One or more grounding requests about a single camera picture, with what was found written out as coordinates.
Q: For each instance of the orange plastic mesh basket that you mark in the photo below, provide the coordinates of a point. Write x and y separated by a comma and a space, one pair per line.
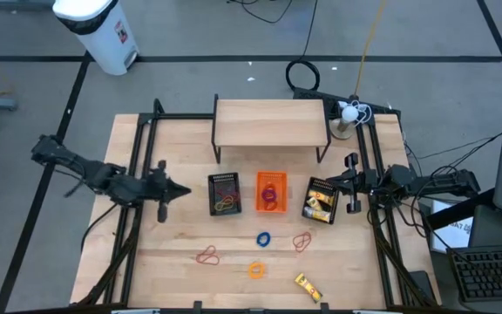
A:
280, 176

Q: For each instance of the wooden shelf riser black legs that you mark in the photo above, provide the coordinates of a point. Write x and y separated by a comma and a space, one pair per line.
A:
270, 122

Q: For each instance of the light grey edge plate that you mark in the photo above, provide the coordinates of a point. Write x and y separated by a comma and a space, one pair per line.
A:
135, 311
377, 311

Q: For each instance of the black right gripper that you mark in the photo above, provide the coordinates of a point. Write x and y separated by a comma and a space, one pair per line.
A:
362, 181

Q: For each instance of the black metal bar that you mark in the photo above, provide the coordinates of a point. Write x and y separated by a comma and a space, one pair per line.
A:
451, 216

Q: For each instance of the white trash can black rim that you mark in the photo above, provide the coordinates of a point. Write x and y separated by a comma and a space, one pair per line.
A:
103, 39

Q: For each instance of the white bulb desk lamp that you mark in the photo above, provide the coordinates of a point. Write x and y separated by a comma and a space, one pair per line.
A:
349, 114

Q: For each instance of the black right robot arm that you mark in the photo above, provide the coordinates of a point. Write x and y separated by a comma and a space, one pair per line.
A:
434, 185

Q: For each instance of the black computer keyboard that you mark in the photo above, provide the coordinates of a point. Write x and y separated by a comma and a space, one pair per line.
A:
490, 272

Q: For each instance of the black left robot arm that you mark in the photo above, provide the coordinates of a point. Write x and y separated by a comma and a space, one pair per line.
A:
103, 179

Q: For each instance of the yellow rubber band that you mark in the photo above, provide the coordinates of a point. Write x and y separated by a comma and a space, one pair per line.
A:
223, 204

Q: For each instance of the black table clamp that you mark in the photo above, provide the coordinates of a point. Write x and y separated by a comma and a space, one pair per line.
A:
324, 306
197, 305

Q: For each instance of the black plastic mesh basket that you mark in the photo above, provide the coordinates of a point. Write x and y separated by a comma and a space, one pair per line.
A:
210, 192
315, 183

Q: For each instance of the white paper sign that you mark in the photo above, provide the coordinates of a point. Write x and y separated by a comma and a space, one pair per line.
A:
458, 237

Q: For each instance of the small black flat device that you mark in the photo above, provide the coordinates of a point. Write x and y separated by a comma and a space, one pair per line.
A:
421, 283

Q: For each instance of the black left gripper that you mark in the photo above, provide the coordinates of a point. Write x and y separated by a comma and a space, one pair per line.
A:
159, 189

